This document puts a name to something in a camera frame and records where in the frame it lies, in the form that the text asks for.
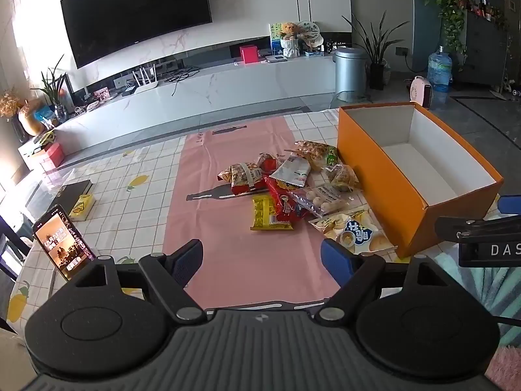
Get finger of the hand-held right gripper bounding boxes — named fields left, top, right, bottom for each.
left=497, top=195, right=521, bottom=215
left=435, top=213, right=521, bottom=240

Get smartphone with lit screen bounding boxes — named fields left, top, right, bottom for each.
left=32, top=204, right=97, bottom=282

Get silver white snack packet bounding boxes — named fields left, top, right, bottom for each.
left=269, top=154, right=312, bottom=189

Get blue water jug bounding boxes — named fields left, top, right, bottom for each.
left=427, top=46, right=454, bottom=93

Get orange cardboard box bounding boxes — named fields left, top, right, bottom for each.
left=337, top=103, right=504, bottom=260

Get white marble tv console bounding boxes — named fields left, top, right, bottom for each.
left=17, top=54, right=351, bottom=164

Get yellow snack packet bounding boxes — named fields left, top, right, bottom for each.
left=249, top=194, right=294, bottom=231

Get white router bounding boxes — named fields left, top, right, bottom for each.
left=131, top=66, right=160, bottom=89

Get black notebook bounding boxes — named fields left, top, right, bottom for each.
left=46, top=179, right=94, bottom=209

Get hanging ivy plant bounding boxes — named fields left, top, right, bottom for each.
left=422, top=0, right=473, bottom=54

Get bun packet with blue label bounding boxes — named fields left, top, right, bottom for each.
left=308, top=207, right=398, bottom=258

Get silver trash can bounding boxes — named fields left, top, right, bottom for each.
left=334, top=46, right=367, bottom=99

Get green white printed box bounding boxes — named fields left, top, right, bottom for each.
left=269, top=22, right=286, bottom=52

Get orange round vase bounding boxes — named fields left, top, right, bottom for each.
left=18, top=101, right=45, bottom=136

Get small clear brown snack bag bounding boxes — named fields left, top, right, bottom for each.
left=327, top=164, right=361, bottom=193

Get checked lemon print tablecloth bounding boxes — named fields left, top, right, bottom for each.
left=8, top=104, right=501, bottom=335

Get teddy bear bouquet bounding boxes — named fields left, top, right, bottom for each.
left=279, top=22, right=302, bottom=59

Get pink fluffy cloth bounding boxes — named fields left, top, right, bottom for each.
left=485, top=344, right=521, bottom=391

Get orange fried snack packet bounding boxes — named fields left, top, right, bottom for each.
left=294, top=140, right=331, bottom=172

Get dark tall cabinet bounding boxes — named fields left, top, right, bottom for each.
left=463, top=7, right=514, bottom=87

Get black wall television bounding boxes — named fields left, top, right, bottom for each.
left=60, top=0, right=213, bottom=70

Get snake plant in black pot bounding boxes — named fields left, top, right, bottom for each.
left=341, top=10, right=410, bottom=91

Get green leafy plant in glass pot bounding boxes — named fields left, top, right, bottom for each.
left=30, top=54, right=77, bottom=122

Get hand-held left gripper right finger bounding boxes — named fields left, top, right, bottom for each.
left=314, top=238, right=454, bottom=324

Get red snack packet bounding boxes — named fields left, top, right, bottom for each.
left=265, top=176, right=312, bottom=225

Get red gift box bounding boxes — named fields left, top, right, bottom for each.
left=40, top=142, right=66, bottom=168

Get dried yellow flowers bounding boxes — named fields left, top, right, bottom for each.
left=0, top=91, right=26, bottom=121

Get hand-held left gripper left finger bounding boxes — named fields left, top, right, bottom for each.
left=67, top=239, right=208, bottom=324

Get pink small heater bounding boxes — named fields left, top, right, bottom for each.
left=408, top=75, right=435, bottom=109

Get round printed hand fan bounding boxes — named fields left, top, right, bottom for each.
left=296, top=20, right=325, bottom=48

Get black cables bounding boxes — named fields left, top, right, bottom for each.
left=164, top=68, right=201, bottom=96

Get clear pack with red label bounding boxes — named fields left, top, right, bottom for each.
left=256, top=152, right=278, bottom=172

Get yellow small box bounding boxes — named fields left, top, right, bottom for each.
left=68, top=194, right=96, bottom=218

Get teal patterned cloth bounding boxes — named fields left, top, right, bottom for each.
left=425, top=248, right=521, bottom=345

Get banded biscuit stick packet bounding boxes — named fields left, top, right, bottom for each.
left=217, top=162, right=266, bottom=197

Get pink bottle print mat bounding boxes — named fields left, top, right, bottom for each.
left=162, top=113, right=359, bottom=307

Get clear bag of white balls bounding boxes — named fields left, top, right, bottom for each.
left=290, top=184, right=347, bottom=217

